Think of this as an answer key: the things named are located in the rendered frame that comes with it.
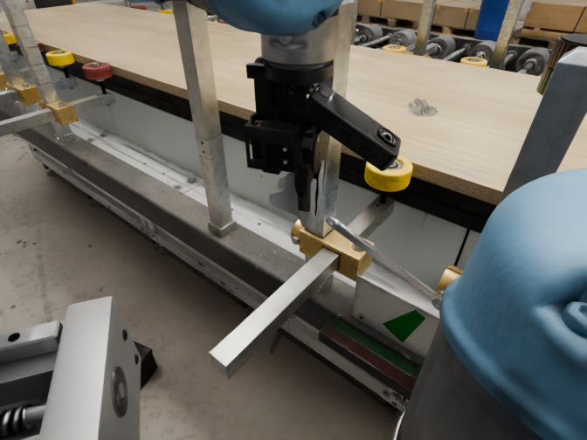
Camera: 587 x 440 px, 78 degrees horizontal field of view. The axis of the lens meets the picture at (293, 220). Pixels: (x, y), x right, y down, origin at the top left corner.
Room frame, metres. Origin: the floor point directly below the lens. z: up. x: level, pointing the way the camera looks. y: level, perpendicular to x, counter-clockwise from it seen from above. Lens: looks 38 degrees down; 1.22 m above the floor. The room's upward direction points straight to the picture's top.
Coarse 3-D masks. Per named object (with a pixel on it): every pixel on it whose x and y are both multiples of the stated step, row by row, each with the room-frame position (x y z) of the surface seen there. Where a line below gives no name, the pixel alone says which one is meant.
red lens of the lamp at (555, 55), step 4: (560, 36) 0.38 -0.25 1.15; (556, 40) 0.36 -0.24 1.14; (560, 40) 0.36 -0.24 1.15; (556, 44) 0.36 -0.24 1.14; (560, 44) 0.35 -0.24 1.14; (564, 44) 0.35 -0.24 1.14; (568, 44) 0.35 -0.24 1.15; (572, 44) 0.34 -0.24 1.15; (556, 48) 0.36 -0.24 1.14; (560, 48) 0.35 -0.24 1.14; (564, 48) 0.35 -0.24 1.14; (568, 48) 0.34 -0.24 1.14; (572, 48) 0.34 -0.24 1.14; (552, 52) 0.36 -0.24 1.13; (556, 52) 0.35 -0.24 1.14; (560, 52) 0.35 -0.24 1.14; (564, 52) 0.35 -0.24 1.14; (552, 56) 0.36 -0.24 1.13; (556, 56) 0.35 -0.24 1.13; (560, 56) 0.35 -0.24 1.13; (548, 60) 0.37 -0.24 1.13; (552, 60) 0.36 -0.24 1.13; (556, 60) 0.35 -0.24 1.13; (548, 64) 0.36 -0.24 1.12; (552, 64) 0.35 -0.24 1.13
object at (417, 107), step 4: (416, 100) 0.86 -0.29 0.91; (420, 100) 0.86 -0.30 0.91; (424, 100) 0.84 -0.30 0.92; (408, 104) 0.85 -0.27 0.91; (412, 104) 0.84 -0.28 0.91; (416, 104) 0.85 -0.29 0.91; (420, 104) 0.83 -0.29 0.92; (424, 104) 0.83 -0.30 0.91; (412, 108) 0.82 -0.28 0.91; (416, 108) 0.81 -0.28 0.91; (420, 108) 0.81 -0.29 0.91; (424, 108) 0.82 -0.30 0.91; (428, 108) 0.82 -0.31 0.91; (432, 108) 0.81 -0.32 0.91; (408, 112) 0.81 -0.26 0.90; (412, 112) 0.81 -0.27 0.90; (416, 112) 0.80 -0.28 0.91; (420, 112) 0.80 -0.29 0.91; (424, 112) 0.81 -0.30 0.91; (428, 112) 0.80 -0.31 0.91; (432, 112) 0.80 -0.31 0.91; (436, 112) 0.81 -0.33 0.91
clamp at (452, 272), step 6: (450, 270) 0.34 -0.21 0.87; (456, 270) 0.34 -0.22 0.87; (462, 270) 0.34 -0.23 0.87; (444, 276) 0.33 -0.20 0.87; (450, 276) 0.33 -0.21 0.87; (456, 276) 0.33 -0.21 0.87; (444, 282) 0.33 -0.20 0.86; (450, 282) 0.32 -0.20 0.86; (438, 288) 0.32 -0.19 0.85; (444, 288) 0.32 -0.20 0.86
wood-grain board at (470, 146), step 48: (48, 48) 1.49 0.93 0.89; (96, 48) 1.43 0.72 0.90; (144, 48) 1.43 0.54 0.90; (240, 48) 1.43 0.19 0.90; (240, 96) 0.92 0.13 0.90; (384, 96) 0.92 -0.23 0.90; (432, 96) 0.92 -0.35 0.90; (480, 96) 0.92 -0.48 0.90; (528, 96) 0.92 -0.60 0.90; (432, 144) 0.65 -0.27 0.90; (480, 144) 0.65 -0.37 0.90; (576, 144) 0.65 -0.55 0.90; (480, 192) 0.50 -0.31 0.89
